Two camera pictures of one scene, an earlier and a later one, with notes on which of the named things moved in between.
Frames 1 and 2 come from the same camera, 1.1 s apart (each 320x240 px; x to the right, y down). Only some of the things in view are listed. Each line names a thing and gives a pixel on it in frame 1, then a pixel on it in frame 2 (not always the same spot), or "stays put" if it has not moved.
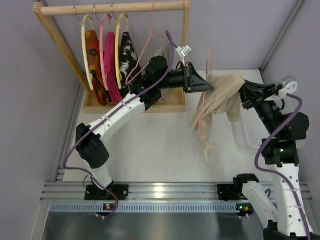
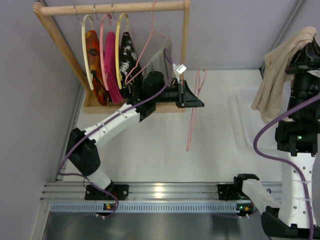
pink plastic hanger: [110, 19] stays put
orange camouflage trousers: [93, 46] stays put
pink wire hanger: [207, 75] -> [198, 88]
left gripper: [187, 79] -> [181, 94]
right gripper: [258, 96] -> [302, 69]
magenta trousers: [114, 92] stays put
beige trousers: [225, 96] -> [271, 101]
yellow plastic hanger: [119, 81] stays put
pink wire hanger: [145, 48] stays put
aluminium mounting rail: [153, 197] stays put
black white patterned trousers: [131, 75] stays put
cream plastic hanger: [90, 77] stays put
